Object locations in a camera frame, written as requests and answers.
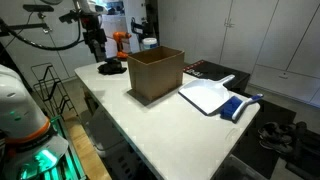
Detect white plastic dustpan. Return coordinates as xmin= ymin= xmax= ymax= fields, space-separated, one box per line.
xmin=179 ymin=74 xmax=235 ymax=115

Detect white cabinet doors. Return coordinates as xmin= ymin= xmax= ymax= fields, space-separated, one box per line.
xmin=158 ymin=0 xmax=320 ymax=106

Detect wooden base board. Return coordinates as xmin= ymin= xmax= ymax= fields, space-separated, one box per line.
xmin=62 ymin=112 xmax=112 ymax=180

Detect pair of dark shoes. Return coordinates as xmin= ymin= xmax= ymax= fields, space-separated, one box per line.
xmin=258 ymin=122 xmax=307 ymax=155

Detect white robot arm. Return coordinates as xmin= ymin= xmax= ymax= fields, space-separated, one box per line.
xmin=0 ymin=66 xmax=69 ymax=180

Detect black crumpled cloth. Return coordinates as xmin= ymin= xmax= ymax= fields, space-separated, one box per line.
xmin=98 ymin=58 xmax=127 ymax=75

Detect blue and white hand brush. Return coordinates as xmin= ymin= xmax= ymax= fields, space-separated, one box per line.
xmin=220 ymin=94 xmax=264 ymax=123

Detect black wire rack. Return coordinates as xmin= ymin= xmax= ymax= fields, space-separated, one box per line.
xmin=31 ymin=63 xmax=76 ymax=116

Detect orange cordless drill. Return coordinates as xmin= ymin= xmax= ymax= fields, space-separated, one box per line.
xmin=113 ymin=31 xmax=132 ymax=59

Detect black camera on stand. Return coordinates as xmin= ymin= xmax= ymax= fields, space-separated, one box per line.
xmin=22 ymin=4 xmax=54 ymax=12

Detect black corrugated cable hose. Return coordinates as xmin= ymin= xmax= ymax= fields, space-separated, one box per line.
xmin=0 ymin=18 xmax=85 ymax=52

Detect grey plastic storage bin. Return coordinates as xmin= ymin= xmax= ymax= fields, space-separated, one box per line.
xmin=85 ymin=107 xmax=139 ymax=180

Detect brown cardboard box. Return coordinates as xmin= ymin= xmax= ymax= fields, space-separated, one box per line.
xmin=127 ymin=46 xmax=185 ymax=101

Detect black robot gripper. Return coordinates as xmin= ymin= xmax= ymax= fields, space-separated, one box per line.
xmin=82 ymin=17 xmax=107 ymax=62

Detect white wipes canister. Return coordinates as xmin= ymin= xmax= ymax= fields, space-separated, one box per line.
xmin=142 ymin=38 xmax=158 ymax=50

